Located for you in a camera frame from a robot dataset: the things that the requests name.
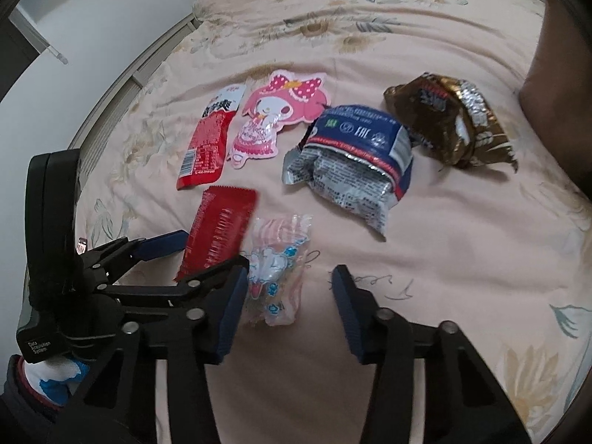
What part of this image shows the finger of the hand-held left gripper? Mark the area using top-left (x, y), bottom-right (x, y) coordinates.
top-left (76, 230), bottom-right (188, 287)
top-left (107, 255), bottom-right (251, 310)

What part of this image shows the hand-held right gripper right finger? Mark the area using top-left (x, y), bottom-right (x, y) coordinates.
top-left (332, 265), bottom-right (528, 444)

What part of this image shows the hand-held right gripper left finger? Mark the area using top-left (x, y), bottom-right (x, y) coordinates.
top-left (60, 267), bottom-right (251, 444)

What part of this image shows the dark red snack wrapper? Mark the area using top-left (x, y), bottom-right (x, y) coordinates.
top-left (173, 185), bottom-right (258, 285)

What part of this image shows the red and white snack packet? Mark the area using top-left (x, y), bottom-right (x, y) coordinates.
top-left (176, 83), bottom-right (247, 190)

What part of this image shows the pink cartoon character packet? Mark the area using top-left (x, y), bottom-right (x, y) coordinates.
top-left (230, 70), bottom-right (333, 170)

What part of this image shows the person's left forearm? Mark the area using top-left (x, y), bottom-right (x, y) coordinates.
top-left (0, 355), bottom-right (70, 444)

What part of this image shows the person's left hand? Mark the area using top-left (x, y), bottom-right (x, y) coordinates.
top-left (21, 355), bottom-right (91, 410)

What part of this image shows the clear candy packet blue print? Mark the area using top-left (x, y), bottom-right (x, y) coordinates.
top-left (245, 214), bottom-right (314, 327)

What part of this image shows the floral bed sheet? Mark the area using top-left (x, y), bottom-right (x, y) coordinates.
top-left (69, 0), bottom-right (592, 444)

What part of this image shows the blue and silver snack packet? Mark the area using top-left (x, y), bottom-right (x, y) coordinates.
top-left (283, 103), bottom-right (416, 240)

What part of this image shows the white cabinet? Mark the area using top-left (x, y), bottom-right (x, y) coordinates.
top-left (8, 2), bottom-right (70, 66)

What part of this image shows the brown and gold snack packet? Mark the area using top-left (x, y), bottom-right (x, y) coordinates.
top-left (384, 73), bottom-right (519, 174)

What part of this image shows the brown pillow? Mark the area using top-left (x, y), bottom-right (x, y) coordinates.
top-left (517, 0), bottom-right (592, 181)

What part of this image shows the grey bed frame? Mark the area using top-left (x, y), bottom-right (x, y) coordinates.
top-left (67, 11), bottom-right (201, 158)

